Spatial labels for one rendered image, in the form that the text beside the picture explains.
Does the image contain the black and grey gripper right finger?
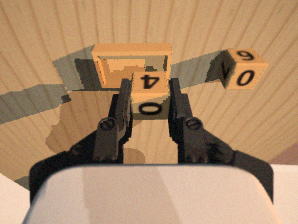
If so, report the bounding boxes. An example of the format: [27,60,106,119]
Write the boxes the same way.
[168,78,274,205]

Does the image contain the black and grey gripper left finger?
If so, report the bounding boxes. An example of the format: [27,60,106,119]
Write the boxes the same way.
[29,78,133,205]

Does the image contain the orange calendar cube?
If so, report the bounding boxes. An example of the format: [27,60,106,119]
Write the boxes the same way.
[217,49,268,90]
[130,72,171,120]

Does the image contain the orange wooden tray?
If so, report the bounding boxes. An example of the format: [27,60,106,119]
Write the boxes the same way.
[91,43,172,88]

